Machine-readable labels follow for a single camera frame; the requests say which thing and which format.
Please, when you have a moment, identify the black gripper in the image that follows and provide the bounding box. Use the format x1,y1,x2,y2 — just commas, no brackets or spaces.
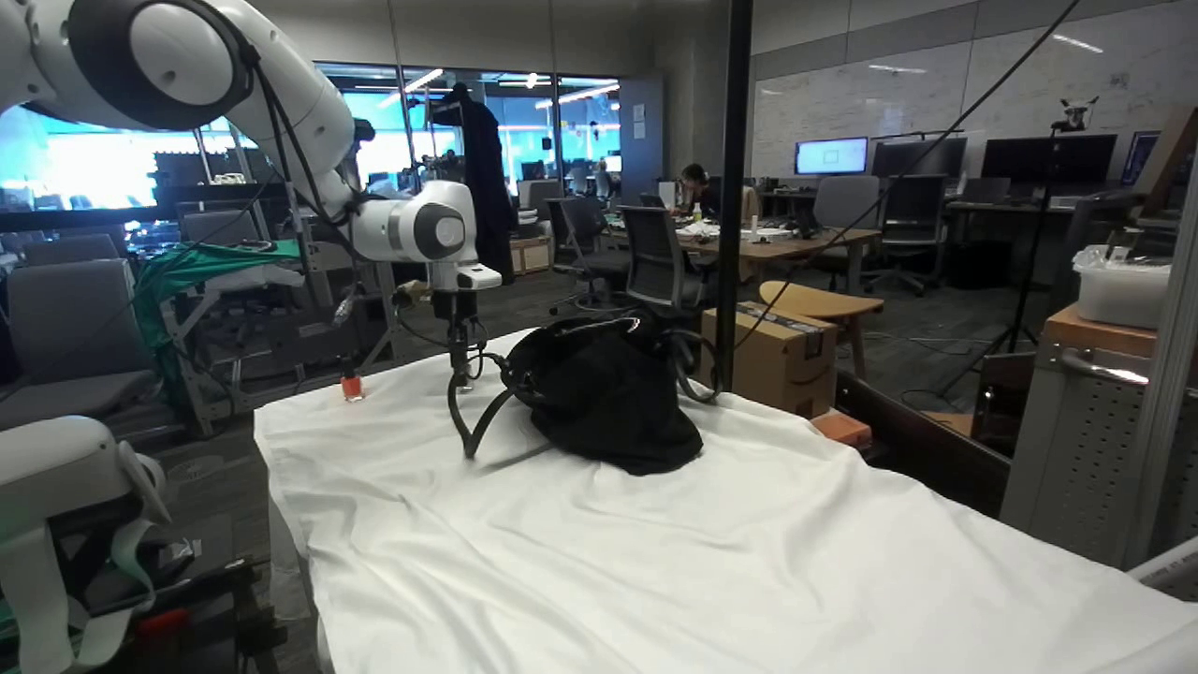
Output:
429,291,483,387

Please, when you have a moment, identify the red nail polish bottle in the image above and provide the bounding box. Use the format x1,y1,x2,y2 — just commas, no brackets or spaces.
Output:
342,372,363,400

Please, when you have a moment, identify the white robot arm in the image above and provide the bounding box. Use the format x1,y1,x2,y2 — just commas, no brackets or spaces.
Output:
0,0,500,382

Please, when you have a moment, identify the black office chair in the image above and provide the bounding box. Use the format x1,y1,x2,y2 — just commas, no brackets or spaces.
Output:
626,206,688,311

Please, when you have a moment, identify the white tablecloth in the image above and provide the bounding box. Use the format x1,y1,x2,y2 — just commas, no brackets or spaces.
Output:
255,359,1198,674

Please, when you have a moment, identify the wooden side table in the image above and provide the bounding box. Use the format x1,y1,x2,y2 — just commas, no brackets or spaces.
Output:
757,280,882,379

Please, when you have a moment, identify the cardboard box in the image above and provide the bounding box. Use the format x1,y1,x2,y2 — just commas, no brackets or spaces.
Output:
730,305,833,416

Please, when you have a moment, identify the black vertical pole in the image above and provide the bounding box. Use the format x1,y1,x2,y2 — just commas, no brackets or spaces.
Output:
715,0,751,389

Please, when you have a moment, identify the computer monitor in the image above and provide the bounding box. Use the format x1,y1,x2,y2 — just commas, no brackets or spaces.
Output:
794,139,868,175

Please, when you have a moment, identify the white plastic container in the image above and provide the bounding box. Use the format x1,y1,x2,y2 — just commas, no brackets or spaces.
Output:
1072,243,1170,331

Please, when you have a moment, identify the grey metal cabinet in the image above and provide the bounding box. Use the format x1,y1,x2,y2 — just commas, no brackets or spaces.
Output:
1000,305,1198,570

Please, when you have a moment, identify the black camera tripod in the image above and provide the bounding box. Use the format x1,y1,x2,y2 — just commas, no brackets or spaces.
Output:
931,95,1100,399

